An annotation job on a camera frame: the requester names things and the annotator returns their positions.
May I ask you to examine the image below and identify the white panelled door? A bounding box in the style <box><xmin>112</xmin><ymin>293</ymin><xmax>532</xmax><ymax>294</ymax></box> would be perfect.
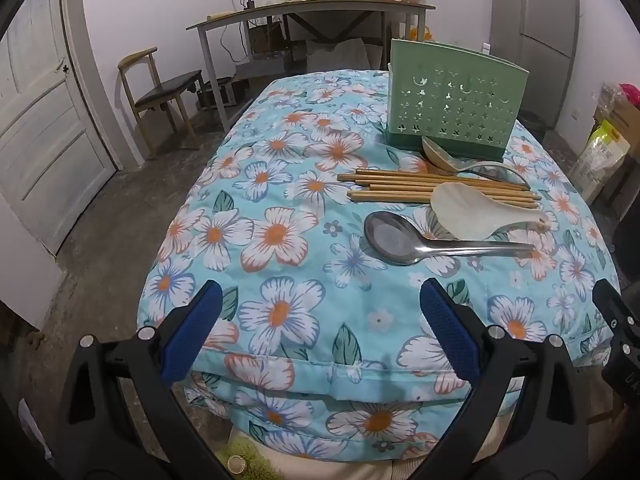
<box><xmin>0</xmin><ymin>0</ymin><xmax>121</xmax><ymax>256</ymax></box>

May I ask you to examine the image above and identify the blue floral blanket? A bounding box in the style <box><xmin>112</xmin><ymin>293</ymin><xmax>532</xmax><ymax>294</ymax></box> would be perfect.
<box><xmin>140</xmin><ymin>70</ymin><xmax>623</xmax><ymax>461</ymax></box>

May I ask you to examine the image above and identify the green perforated utensil holder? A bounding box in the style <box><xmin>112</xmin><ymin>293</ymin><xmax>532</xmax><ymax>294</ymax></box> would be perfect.
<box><xmin>384</xmin><ymin>38</ymin><xmax>531</xmax><ymax>163</ymax></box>

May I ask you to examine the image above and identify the black trash bin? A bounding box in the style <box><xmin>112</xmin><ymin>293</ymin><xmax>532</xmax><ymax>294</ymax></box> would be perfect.
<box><xmin>517</xmin><ymin>110</ymin><xmax>551</xmax><ymax>146</ymax></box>

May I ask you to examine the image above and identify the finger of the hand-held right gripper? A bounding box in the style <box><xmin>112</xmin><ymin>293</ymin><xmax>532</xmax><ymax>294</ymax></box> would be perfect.
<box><xmin>592</xmin><ymin>279</ymin><xmax>638</xmax><ymax>356</ymax></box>

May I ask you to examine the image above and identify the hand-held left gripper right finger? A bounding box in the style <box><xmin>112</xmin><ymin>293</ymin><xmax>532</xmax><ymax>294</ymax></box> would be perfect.
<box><xmin>419</xmin><ymin>277</ymin><xmax>606</xmax><ymax>480</ymax></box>

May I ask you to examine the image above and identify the large metal spoon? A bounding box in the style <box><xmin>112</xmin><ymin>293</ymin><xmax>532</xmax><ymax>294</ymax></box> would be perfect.
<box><xmin>363</xmin><ymin>211</ymin><xmax>537</xmax><ymax>267</ymax></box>

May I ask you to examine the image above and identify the cardboard box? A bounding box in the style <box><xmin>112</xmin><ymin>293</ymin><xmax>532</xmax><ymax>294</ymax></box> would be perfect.
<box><xmin>595</xmin><ymin>95</ymin><xmax>640</xmax><ymax>136</ymax></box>

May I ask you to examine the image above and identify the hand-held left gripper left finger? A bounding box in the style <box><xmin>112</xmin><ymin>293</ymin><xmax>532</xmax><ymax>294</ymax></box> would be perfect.
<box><xmin>50</xmin><ymin>279</ymin><xmax>236</xmax><ymax>480</ymax></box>

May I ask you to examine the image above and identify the bunch of wooden chopsticks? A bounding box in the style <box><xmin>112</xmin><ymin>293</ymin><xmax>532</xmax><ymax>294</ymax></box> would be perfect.
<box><xmin>337</xmin><ymin>168</ymin><xmax>543</xmax><ymax>209</ymax></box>

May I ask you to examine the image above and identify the grey refrigerator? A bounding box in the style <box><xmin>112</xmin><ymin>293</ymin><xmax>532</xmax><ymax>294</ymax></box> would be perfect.
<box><xmin>490</xmin><ymin>0</ymin><xmax>581</xmax><ymax>128</ymax></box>

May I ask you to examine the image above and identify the long grey-legged table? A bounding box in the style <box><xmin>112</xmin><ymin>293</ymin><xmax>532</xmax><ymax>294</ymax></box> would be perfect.
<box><xmin>186</xmin><ymin>0</ymin><xmax>436</xmax><ymax>133</ymax></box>

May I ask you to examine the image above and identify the white rice paddle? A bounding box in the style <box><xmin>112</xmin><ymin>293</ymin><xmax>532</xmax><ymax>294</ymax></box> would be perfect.
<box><xmin>430</xmin><ymin>182</ymin><xmax>558</xmax><ymax>241</ymax></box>

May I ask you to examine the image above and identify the yellow-green sack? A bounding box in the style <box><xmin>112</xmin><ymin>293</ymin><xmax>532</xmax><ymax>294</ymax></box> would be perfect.
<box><xmin>570</xmin><ymin>120</ymin><xmax>632</xmax><ymax>201</ymax></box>

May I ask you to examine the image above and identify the wooden chair with dark seat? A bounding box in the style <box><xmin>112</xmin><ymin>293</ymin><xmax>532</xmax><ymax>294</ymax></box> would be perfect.
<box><xmin>117</xmin><ymin>47</ymin><xmax>206</xmax><ymax>148</ymax></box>

